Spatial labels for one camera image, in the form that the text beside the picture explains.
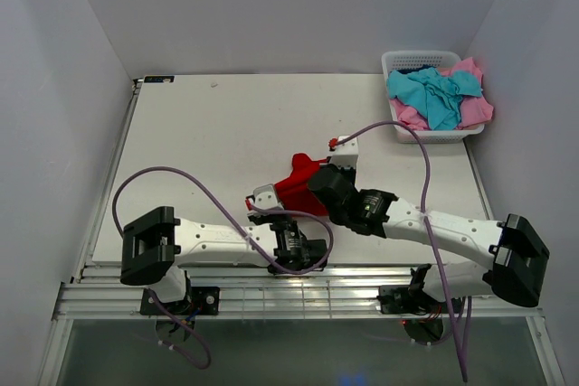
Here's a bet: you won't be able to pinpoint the pink t shirt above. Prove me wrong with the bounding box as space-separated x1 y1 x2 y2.
385 58 494 131

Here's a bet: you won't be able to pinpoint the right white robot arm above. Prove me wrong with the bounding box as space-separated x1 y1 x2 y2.
308 165 550 308

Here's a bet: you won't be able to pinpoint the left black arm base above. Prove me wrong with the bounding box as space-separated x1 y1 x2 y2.
139 287 220 316

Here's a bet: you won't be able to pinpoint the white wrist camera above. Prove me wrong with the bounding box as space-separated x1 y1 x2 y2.
245 184 283 211
326 136 359 178

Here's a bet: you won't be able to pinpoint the red t shirt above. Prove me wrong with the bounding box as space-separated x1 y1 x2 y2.
274 153 328 217

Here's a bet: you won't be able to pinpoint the blue white label sticker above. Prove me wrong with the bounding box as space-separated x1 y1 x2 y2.
143 76 175 83

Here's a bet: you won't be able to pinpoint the aluminium frame rails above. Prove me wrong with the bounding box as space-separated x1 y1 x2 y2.
52 80 566 386

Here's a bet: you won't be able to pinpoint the turquoise t shirt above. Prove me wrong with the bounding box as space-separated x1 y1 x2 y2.
385 67 483 131

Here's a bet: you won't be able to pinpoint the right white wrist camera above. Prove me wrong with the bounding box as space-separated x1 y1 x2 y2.
326 136 359 178

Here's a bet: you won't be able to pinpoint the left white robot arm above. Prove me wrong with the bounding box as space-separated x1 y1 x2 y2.
120 206 330 305

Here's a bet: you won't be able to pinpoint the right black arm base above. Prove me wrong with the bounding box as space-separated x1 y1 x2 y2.
376 264 448 315

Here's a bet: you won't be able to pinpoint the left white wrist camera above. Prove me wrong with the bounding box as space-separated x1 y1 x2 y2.
245 184 283 211

